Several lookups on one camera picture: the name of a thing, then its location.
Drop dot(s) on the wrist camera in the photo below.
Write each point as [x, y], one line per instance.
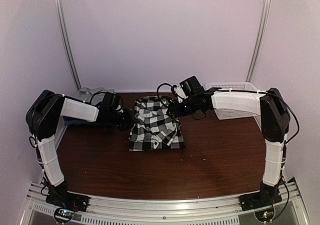
[110, 101]
[187, 88]

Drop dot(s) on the grey shirt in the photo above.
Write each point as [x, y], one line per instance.
[85, 93]

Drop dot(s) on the right circuit board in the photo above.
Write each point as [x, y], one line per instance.
[265, 215]

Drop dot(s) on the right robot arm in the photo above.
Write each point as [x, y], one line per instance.
[268, 105]

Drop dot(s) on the circuit board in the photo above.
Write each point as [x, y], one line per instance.
[265, 215]
[63, 215]

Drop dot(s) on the aluminium frame post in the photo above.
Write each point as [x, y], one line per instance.
[263, 21]
[66, 43]

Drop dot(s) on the left circuit board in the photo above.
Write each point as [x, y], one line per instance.
[63, 215]

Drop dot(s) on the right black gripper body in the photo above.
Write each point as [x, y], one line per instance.
[191, 107]

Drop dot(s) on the black white checkered shirt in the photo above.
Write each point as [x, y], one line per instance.
[153, 128]

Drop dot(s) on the aluminium front rail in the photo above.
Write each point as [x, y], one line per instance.
[220, 210]

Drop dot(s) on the left aluminium frame post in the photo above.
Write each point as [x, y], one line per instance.
[66, 43]

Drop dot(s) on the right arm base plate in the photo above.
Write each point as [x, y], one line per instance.
[257, 200]

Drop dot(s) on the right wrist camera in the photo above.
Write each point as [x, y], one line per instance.
[187, 88]

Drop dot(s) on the white plastic basket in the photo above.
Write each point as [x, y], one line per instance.
[235, 100]

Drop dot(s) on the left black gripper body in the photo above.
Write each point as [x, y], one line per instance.
[122, 121]

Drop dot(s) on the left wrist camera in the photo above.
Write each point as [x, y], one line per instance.
[110, 101]

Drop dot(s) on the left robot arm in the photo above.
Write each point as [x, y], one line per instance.
[43, 117]

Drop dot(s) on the right aluminium frame post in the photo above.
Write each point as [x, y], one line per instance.
[263, 21]

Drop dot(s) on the blue plaid shirt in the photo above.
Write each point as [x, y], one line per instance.
[69, 121]

